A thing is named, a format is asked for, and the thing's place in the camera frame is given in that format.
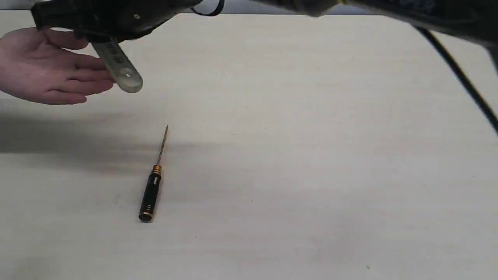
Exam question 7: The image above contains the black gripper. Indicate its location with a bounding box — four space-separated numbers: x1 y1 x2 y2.
30 0 200 40

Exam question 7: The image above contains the translucent wrench tool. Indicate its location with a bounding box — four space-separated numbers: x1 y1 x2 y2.
91 39 144 93

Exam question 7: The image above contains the black gold precision screwdriver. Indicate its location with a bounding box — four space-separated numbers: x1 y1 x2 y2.
138 125 169 223

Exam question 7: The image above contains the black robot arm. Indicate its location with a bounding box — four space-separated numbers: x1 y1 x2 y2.
30 0 498 47

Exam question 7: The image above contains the bare human hand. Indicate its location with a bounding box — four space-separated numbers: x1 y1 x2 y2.
0 27 115 105

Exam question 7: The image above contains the black cable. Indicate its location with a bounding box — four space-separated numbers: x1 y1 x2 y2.
414 26 498 137

